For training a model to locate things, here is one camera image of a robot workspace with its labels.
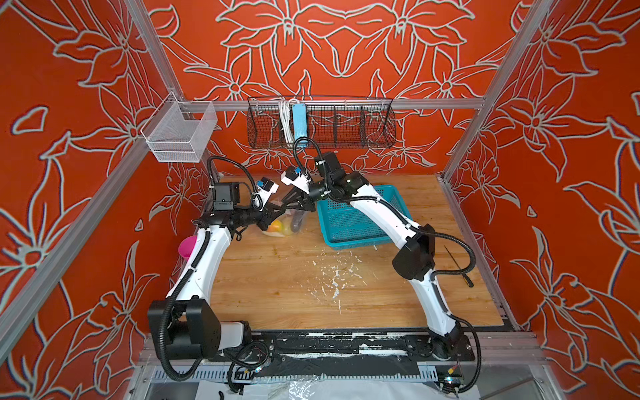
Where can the teal plastic basket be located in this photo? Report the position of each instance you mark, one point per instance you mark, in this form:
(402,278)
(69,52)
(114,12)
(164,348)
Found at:
(346,226)

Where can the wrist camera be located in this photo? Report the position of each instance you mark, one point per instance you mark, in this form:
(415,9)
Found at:
(328,170)
(226,196)

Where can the black screwdriver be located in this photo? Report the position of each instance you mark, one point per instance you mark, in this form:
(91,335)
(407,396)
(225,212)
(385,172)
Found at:
(465,277)

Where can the pink plastic cup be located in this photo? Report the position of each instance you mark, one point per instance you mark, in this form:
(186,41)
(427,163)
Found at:
(187,246)

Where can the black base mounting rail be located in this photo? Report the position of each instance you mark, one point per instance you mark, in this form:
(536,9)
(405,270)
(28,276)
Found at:
(415,344)

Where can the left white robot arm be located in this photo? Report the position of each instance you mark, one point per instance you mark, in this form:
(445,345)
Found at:
(185,329)

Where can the black wire wall basket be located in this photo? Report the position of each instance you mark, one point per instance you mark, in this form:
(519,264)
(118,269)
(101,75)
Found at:
(333,122)

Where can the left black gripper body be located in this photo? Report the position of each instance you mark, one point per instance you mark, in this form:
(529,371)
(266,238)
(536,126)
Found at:
(249,215)

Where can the red yellow mango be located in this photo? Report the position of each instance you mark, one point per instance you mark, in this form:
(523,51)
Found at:
(276,229)

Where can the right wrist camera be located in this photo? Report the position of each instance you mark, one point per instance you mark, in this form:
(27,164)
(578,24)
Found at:
(328,170)

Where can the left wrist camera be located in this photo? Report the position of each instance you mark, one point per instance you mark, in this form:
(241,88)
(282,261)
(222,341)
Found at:
(226,196)

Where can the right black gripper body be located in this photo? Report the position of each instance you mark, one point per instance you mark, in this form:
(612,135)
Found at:
(321,188)

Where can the clear zip top bag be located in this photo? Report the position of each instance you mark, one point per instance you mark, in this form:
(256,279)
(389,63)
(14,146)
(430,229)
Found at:
(293,223)

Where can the light blue box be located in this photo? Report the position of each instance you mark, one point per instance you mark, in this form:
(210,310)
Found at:
(300,124)

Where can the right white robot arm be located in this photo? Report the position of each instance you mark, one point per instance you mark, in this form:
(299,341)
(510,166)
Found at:
(415,260)

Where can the clear plastic wall bin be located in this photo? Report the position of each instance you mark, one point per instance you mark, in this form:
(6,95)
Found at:
(174,135)

